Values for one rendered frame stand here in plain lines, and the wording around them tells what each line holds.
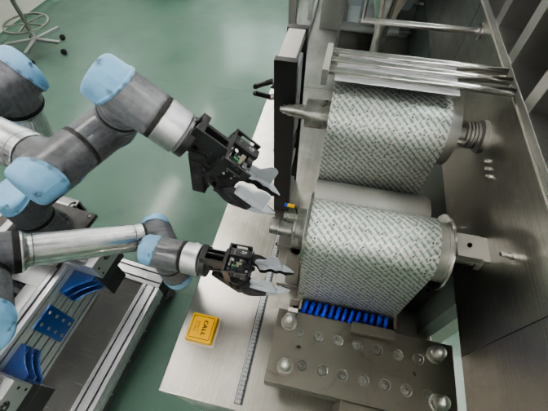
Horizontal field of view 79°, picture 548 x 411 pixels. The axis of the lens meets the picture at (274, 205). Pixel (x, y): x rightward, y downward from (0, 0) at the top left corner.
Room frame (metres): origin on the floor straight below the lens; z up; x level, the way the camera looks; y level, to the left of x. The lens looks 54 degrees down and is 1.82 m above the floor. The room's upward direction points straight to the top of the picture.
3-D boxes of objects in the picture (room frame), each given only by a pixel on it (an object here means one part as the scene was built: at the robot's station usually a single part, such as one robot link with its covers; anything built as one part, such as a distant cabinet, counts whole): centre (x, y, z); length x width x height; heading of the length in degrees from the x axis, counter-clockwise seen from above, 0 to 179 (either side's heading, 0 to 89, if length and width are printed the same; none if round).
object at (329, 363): (0.15, -0.19, 1.00); 0.40 x 0.16 x 0.06; 78
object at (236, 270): (0.34, 0.11, 1.12); 0.12 x 0.08 x 0.09; 77
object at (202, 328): (0.25, 0.19, 0.91); 0.07 x 0.07 x 0.02; 78
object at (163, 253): (0.37, 0.26, 1.11); 0.11 x 0.08 x 0.09; 77
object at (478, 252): (0.29, -0.36, 1.28); 0.06 x 0.05 x 0.02; 78
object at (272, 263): (0.34, 0.00, 1.12); 0.09 x 0.03 x 0.06; 86
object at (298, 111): (0.62, -0.04, 1.34); 0.06 x 0.03 x 0.03; 78
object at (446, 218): (0.30, -0.32, 1.25); 0.15 x 0.01 x 0.15; 168
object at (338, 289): (0.27, -0.17, 1.11); 0.23 x 0.01 x 0.18; 78
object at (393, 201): (0.45, -0.22, 1.18); 0.26 x 0.12 x 0.12; 78
